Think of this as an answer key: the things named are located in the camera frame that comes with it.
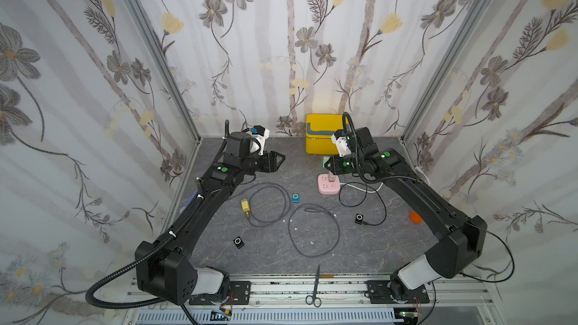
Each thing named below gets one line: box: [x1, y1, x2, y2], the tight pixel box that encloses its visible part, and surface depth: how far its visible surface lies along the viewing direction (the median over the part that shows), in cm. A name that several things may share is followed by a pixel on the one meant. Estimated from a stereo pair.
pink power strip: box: [317, 173, 341, 195], surface depth 100 cm
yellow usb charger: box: [240, 198, 251, 217], surface depth 94 cm
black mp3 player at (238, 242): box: [233, 236, 245, 250], surface depth 86 cm
